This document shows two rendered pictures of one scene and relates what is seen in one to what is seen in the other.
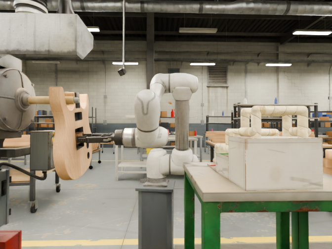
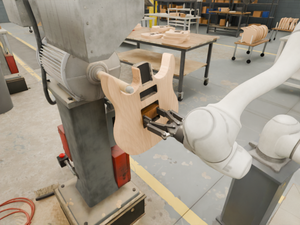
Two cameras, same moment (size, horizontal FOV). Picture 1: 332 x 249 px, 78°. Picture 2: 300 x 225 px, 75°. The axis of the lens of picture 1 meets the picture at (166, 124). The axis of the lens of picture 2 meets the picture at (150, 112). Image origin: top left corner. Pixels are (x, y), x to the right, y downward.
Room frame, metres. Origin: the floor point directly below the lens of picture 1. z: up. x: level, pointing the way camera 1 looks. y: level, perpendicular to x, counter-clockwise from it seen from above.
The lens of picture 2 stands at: (0.52, -0.13, 1.52)
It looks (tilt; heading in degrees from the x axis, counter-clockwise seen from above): 31 degrees down; 50
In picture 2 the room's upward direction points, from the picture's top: straight up
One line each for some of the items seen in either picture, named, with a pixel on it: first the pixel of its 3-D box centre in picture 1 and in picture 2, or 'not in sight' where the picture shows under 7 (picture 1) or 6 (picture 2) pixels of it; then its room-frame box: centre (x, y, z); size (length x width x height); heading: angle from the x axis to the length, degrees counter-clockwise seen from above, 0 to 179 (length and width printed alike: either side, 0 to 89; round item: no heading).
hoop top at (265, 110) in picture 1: (279, 110); not in sight; (0.71, -0.39, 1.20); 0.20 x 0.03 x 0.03; 94
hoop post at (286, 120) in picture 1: (286, 124); not in sight; (0.79, -0.47, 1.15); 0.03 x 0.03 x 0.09
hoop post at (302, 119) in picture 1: (302, 124); not in sight; (0.71, -0.48, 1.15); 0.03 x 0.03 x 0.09
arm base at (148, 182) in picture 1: (154, 180); (267, 151); (1.61, 0.09, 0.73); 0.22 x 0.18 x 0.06; 84
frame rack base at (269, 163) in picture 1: (271, 160); not in sight; (0.75, -0.39, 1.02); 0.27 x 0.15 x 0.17; 95
